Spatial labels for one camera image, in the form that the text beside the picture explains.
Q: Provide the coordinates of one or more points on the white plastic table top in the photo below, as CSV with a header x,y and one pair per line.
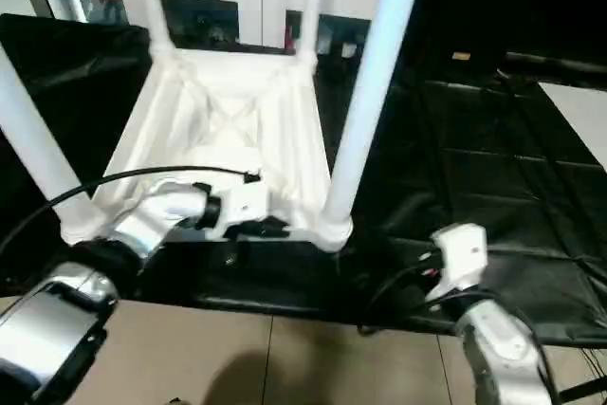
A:
x,y
228,130

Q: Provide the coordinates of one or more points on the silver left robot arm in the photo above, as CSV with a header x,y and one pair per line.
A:
x,y
85,282

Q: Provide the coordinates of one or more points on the black work mat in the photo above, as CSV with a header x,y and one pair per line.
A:
x,y
493,168

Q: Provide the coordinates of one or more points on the black folding stand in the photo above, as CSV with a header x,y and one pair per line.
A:
x,y
583,394

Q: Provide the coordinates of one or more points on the white flat board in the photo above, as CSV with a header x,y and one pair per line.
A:
x,y
580,116

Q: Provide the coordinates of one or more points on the small yellow tag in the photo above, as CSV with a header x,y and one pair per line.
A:
x,y
462,56

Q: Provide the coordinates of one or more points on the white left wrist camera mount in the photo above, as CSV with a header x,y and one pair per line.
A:
x,y
237,201

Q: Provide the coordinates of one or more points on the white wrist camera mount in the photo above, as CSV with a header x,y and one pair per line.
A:
x,y
237,201
462,253

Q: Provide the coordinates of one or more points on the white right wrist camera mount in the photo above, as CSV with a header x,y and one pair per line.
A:
x,y
462,253

